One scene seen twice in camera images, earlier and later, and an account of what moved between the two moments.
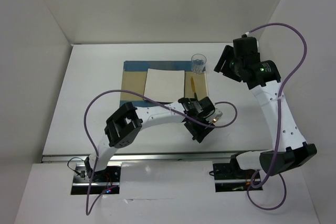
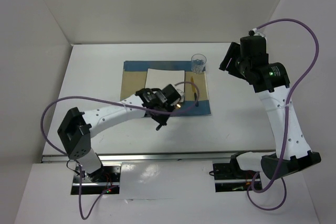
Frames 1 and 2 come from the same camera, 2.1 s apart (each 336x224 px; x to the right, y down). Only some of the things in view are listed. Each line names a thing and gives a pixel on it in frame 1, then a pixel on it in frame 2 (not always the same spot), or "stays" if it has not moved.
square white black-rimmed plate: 165,85 stays
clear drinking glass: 198,62 stays
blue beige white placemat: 135,73 stays
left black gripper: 198,133 -> 161,120
